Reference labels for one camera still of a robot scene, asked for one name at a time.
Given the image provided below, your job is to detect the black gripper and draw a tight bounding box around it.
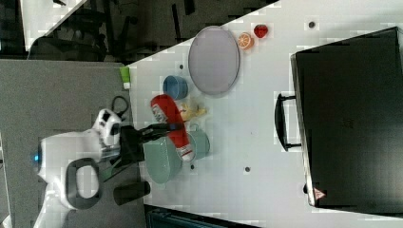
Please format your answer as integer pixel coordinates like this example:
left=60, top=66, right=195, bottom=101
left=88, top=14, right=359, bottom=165
left=120, top=123, right=182, bottom=165

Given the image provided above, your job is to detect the red ketchup bottle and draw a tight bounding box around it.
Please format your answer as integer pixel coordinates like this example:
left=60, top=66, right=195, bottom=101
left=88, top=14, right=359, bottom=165
left=150, top=94, right=196, bottom=162

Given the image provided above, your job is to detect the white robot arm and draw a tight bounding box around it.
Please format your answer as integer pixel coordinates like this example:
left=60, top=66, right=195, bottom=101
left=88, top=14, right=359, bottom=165
left=33, top=123, right=182, bottom=228

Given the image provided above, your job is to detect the green perforated strainer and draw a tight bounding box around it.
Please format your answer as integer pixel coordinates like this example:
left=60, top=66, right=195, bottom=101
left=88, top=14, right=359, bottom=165
left=144, top=137, right=182, bottom=184

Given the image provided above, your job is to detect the blue bowl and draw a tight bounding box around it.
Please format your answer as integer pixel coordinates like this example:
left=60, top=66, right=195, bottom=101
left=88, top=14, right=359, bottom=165
left=163, top=75, right=188, bottom=101

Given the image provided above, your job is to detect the green spatula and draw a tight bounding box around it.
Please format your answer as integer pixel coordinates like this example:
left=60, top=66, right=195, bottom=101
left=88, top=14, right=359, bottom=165
left=101, top=159, right=122, bottom=182

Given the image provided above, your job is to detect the green white bottle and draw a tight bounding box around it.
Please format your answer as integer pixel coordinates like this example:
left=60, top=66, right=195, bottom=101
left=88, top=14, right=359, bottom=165
left=120, top=66, right=131, bottom=89

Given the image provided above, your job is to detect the black cylinder object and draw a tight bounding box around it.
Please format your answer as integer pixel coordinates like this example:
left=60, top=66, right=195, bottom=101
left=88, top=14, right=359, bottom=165
left=113, top=181, right=151, bottom=205

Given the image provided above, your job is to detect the lilac round plate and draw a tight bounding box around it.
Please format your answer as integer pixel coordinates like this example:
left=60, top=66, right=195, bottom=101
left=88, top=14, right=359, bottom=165
left=188, top=26, right=240, bottom=96

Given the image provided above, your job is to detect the toy orange half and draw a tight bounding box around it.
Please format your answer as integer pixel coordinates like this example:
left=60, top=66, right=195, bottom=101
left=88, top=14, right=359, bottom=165
left=238, top=32, right=255, bottom=50

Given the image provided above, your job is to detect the small red toy fruit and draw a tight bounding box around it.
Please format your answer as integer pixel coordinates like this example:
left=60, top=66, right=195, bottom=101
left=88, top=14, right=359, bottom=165
left=254, top=25, right=269, bottom=39

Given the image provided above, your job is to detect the black toaster oven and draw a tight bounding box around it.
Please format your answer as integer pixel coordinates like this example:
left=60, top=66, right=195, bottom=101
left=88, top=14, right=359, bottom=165
left=290, top=27, right=403, bottom=218

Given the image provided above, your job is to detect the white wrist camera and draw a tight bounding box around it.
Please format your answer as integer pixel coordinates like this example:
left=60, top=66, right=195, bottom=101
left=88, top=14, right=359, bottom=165
left=92, top=108, right=122, bottom=146

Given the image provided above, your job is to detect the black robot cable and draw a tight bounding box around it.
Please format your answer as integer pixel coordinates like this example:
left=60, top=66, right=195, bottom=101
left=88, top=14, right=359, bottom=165
left=111, top=95, right=130, bottom=119

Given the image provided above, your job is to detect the green cup with handle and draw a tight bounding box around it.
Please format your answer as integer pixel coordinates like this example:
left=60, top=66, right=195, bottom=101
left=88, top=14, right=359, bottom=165
left=187, top=123, right=210, bottom=160

